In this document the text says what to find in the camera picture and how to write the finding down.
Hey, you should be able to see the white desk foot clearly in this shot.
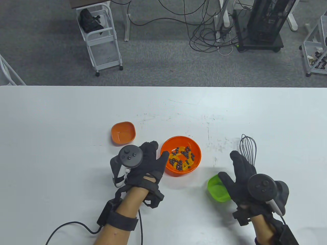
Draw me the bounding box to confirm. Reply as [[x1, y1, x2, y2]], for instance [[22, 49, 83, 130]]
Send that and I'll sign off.
[[286, 0, 299, 31]]

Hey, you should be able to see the white rolling cart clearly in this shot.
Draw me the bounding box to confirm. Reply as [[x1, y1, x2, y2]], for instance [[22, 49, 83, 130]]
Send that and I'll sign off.
[[76, 2, 124, 77]]

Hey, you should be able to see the black bag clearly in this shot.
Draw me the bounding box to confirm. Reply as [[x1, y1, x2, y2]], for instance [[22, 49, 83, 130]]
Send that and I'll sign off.
[[79, 8, 104, 33]]

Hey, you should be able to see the white floor cable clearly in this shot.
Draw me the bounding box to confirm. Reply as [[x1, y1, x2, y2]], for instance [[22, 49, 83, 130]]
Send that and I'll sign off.
[[217, 38, 233, 56]]

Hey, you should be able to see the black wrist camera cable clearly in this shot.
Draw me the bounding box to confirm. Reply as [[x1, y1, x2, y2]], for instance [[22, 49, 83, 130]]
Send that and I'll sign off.
[[45, 222, 102, 245]]

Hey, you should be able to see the dark grey hand controller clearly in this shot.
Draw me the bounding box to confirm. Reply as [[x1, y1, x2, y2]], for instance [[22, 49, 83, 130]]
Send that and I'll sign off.
[[247, 174, 289, 216], [110, 145, 143, 188]]

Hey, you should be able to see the pile of yellow candy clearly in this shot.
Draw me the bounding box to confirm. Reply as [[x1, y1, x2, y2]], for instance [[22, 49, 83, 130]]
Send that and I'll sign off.
[[169, 145, 196, 171]]

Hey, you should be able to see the small orange bowl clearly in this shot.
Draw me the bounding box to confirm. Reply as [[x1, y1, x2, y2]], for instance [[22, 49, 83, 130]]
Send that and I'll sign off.
[[111, 121, 136, 146]]

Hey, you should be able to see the person's left hand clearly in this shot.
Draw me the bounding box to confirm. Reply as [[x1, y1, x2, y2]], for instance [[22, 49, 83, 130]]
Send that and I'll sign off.
[[114, 141, 170, 208]]

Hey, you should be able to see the white metal frame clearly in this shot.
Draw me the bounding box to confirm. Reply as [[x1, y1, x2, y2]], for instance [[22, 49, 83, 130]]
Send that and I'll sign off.
[[0, 54, 26, 86]]

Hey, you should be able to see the wooden handle wire whisk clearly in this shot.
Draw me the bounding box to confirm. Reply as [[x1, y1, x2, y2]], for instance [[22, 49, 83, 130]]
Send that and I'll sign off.
[[239, 134, 257, 167]]

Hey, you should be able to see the brown desk top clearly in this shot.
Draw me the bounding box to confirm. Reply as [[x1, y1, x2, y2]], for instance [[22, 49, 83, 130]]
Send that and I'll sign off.
[[69, 0, 111, 9]]

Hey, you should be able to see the pile of chocolate beans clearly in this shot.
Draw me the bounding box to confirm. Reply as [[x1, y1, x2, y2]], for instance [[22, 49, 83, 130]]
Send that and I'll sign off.
[[169, 146, 196, 171]]

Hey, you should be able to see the small green bowl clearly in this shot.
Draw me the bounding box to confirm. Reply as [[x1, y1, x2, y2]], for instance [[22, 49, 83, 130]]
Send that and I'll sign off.
[[207, 175, 231, 202]]

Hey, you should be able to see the tangle of black floor cables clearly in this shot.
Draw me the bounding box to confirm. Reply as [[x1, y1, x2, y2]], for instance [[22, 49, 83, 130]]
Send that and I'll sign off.
[[110, 0, 246, 53]]

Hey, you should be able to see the pile of black parts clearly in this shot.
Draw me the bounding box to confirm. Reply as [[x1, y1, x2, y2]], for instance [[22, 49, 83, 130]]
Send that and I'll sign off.
[[308, 50, 327, 70]]

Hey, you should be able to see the black glove cable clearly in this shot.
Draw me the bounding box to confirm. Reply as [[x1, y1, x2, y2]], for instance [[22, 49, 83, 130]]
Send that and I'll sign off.
[[138, 211, 143, 245]]

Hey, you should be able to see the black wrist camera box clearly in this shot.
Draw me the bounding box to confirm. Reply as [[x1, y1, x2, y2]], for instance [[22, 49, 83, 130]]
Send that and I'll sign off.
[[97, 200, 138, 231], [254, 225, 299, 245]]

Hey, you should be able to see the white basket cart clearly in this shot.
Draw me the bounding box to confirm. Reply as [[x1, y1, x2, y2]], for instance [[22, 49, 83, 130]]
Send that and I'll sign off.
[[299, 15, 327, 77]]

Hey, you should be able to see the person's right hand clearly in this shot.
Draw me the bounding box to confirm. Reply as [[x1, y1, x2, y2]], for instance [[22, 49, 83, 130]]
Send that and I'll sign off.
[[218, 151, 284, 226]]

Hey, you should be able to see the black wheeled platform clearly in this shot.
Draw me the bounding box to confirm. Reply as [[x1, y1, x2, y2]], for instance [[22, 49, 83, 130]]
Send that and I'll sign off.
[[234, 9, 284, 53]]

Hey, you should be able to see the white desk leg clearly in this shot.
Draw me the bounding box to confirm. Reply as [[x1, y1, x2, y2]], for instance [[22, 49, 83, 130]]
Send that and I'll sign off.
[[123, 0, 131, 42], [214, 0, 231, 42]]

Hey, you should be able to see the large orange bowl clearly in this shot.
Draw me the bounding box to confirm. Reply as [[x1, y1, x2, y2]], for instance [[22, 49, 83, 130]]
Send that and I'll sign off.
[[160, 136, 202, 177]]

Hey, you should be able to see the black equipment tower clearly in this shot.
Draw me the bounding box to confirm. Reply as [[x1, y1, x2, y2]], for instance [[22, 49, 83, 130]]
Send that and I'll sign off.
[[247, 0, 297, 44]]

